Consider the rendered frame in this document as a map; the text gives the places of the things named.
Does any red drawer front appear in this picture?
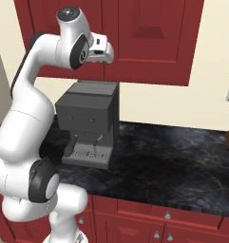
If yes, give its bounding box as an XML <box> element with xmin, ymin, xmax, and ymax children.
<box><xmin>117</xmin><ymin>198</ymin><xmax>223</xmax><ymax>231</ymax></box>

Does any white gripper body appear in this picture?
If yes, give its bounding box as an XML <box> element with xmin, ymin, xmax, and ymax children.
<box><xmin>86</xmin><ymin>42</ymin><xmax>115</xmax><ymax>65</ymax></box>

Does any dark grey coffee machine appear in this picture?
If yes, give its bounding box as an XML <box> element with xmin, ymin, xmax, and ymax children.
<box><xmin>54</xmin><ymin>80</ymin><xmax>122</xmax><ymax>171</ymax></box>

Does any red wall cabinet door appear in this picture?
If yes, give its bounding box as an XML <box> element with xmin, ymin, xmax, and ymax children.
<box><xmin>101</xmin><ymin>0</ymin><xmax>205</xmax><ymax>87</ymax></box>
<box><xmin>13</xmin><ymin>0</ymin><xmax>105</xmax><ymax>82</ymax></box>

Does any red base cabinet door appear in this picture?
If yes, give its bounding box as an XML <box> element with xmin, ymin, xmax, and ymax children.
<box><xmin>162</xmin><ymin>223</ymin><xmax>229</xmax><ymax>243</ymax></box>
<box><xmin>94</xmin><ymin>212</ymin><xmax>165</xmax><ymax>243</ymax></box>
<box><xmin>0</xmin><ymin>191</ymin><xmax>52</xmax><ymax>243</ymax></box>
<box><xmin>75</xmin><ymin>207</ymin><xmax>96</xmax><ymax>243</ymax></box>

